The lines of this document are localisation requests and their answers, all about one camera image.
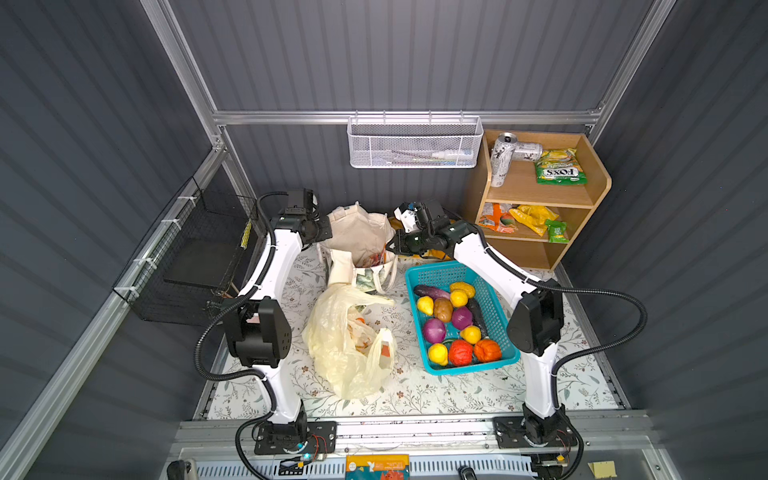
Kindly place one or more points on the yellow plastic grocery bag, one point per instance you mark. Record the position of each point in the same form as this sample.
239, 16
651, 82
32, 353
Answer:
349, 354

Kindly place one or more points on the yellow snack packet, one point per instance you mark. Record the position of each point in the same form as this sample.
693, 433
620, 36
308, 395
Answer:
534, 217

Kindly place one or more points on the orange snack packet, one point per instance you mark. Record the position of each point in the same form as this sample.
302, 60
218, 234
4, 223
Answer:
496, 217

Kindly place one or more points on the toothpaste tube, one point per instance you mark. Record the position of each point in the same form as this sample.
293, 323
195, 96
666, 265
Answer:
456, 156

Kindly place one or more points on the yellow pear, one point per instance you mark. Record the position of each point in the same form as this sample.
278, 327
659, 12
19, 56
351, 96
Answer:
425, 305

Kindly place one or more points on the yellow fruit bottom left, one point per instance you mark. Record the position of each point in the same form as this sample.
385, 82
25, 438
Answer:
438, 354

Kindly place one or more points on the orange pumpkin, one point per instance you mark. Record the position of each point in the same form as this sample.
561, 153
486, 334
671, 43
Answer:
487, 350

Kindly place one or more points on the brown potato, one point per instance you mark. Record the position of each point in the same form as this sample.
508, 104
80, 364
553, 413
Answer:
443, 310

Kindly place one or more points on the yellow fruit centre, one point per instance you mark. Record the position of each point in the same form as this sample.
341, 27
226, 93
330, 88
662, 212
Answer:
471, 334

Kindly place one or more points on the teal orange card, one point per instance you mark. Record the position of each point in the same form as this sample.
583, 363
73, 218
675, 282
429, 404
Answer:
377, 467

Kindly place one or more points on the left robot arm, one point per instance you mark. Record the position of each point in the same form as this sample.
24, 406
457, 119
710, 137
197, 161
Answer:
256, 329

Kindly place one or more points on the black wire wall basket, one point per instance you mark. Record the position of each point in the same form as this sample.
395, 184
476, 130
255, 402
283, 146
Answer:
199, 257

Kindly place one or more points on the purple eggplant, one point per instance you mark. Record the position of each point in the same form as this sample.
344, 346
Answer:
431, 292

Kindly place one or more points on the red tomato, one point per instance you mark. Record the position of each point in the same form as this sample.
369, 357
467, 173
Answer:
460, 353

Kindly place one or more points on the white wire wall basket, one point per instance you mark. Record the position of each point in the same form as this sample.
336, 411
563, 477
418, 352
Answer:
407, 141

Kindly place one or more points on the yellow corn piece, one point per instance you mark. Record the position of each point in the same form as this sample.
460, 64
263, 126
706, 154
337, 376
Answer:
466, 288

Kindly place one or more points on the yellow lemon top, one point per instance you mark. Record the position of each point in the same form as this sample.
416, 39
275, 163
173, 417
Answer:
459, 298

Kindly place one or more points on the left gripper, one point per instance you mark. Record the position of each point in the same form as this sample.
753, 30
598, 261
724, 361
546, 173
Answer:
323, 230

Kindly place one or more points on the small green packet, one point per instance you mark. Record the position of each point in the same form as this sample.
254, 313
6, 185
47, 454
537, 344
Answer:
557, 231

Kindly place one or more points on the canvas tote bag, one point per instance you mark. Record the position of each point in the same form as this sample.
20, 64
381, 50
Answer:
356, 253

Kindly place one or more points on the yellow fruit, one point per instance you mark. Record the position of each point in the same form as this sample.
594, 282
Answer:
438, 354
471, 334

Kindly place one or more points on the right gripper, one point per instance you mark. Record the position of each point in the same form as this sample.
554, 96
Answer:
400, 238

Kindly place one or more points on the purple onion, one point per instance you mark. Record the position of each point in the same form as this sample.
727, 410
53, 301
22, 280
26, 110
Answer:
461, 318
434, 331

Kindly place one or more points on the wooden shelf unit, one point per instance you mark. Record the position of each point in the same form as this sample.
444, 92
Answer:
575, 205

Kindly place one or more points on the tall white energy can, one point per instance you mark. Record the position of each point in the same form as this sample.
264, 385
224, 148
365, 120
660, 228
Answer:
501, 156

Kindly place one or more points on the green candy bag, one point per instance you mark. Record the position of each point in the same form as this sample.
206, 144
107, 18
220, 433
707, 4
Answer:
559, 167

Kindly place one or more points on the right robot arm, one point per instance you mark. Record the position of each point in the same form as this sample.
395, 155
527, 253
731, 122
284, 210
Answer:
537, 317

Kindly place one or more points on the lying white can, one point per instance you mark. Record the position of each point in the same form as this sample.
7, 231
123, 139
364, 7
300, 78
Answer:
527, 151

